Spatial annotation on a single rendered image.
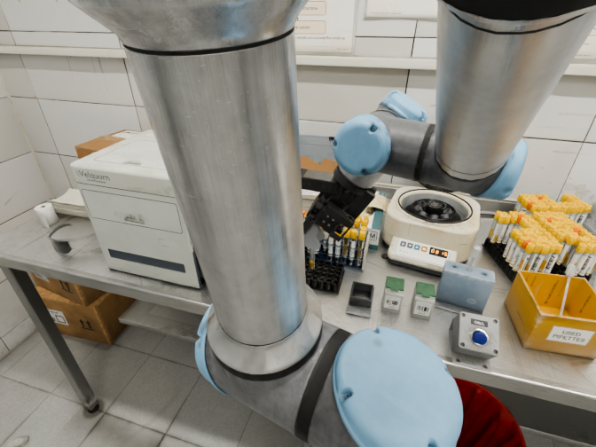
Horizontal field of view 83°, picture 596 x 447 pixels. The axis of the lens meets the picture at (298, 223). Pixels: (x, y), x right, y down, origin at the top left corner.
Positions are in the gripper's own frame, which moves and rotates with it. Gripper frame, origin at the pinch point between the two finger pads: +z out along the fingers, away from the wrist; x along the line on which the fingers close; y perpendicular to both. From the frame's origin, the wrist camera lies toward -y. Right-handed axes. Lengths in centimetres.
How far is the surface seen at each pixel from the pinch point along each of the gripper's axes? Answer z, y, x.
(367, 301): 2.8, 21.8, 0.4
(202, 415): 112, 15, 7
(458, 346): -7.1, 36.6, -7.8
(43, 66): 44, -121, 60
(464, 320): -10.0, 35.8, -3.8
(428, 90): -31, 11, 60
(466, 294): -8.8, 39.0, 7.1
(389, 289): -1.7, 24.2, 2.5
